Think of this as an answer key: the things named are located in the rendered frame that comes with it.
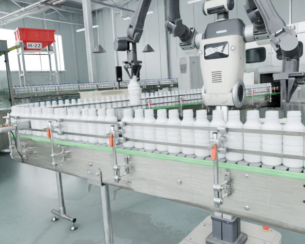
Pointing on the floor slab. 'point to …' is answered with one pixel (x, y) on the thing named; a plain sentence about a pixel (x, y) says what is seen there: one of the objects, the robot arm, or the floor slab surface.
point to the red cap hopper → (41, 41)
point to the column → (89, 40)
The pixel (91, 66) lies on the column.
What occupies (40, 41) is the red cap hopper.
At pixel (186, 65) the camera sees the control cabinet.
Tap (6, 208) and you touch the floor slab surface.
